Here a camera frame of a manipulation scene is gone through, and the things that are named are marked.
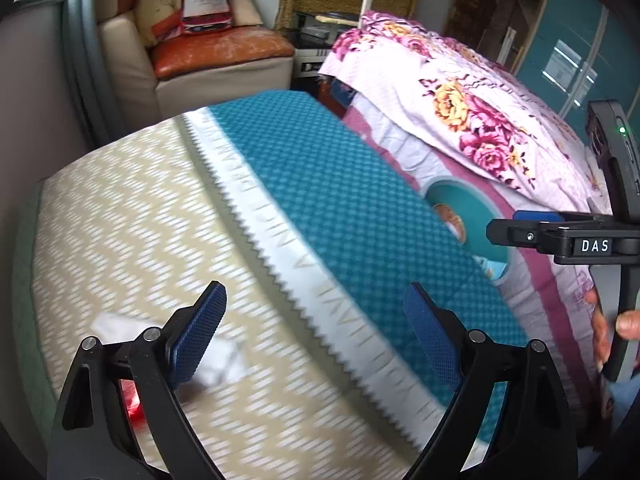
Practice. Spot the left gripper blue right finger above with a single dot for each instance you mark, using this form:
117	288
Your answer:
439	333

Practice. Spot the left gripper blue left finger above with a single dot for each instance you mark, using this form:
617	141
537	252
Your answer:
190	332

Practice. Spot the red soda can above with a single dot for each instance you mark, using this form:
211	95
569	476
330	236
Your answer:
132	403

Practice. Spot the brown paper bowl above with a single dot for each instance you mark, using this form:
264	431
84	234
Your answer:
452	221

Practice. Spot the teal round trash bin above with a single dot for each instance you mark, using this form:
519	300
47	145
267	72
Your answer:
476	211

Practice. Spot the person's right hand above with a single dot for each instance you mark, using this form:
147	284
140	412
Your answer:
627	326

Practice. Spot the patterned bed mattress cover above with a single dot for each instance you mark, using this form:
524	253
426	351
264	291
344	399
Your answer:
314	371

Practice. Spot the teal wardrobe doors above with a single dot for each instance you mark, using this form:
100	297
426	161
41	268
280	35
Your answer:
579	53

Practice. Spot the floral pink quilt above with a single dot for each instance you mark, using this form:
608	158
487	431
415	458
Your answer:
436	110

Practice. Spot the cream sofa chair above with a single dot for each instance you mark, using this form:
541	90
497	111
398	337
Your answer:
145	100

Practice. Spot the orange seat cushion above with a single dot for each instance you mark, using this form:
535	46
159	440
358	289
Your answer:
192	53

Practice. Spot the cream cartoon pillow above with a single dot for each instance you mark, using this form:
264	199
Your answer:
158	20

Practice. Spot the red Hennessy bag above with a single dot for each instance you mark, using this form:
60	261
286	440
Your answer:
205	16

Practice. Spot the grey window curtain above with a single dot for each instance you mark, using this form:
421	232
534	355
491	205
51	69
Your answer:
90	83

